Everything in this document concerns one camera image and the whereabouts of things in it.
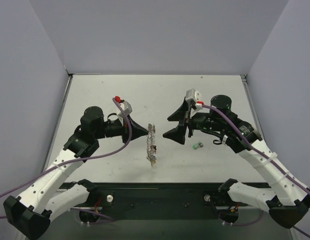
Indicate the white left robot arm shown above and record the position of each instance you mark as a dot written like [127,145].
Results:
[33,210]

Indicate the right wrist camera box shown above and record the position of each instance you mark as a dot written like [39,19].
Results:
[193,96]

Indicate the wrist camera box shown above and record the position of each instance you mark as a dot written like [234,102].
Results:
[193,96]
[126,108]

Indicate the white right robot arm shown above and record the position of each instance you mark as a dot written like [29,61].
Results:
[286,200]

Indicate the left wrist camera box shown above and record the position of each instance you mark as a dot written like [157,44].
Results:
[126,108]

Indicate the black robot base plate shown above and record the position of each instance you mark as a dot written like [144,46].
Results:
[158,201]

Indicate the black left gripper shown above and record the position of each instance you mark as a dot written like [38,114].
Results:
[125,131]

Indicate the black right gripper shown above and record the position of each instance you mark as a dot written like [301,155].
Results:
[185,122]

